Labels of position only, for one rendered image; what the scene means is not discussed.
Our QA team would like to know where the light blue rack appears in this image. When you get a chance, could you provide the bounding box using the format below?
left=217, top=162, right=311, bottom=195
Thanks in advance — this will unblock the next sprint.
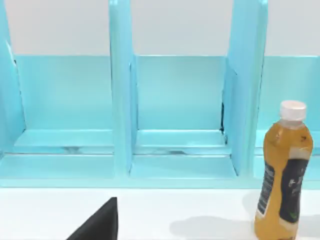
left=0, top=0, right=320, bottom=190

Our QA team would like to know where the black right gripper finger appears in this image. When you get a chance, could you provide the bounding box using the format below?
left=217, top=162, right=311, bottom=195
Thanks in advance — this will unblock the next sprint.
left=66, top=196, right=118, bottom=240

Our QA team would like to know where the orange bottle with white cap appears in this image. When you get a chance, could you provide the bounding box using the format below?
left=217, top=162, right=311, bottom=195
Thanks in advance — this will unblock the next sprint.
left=253, top=100, right=314, bottom=240

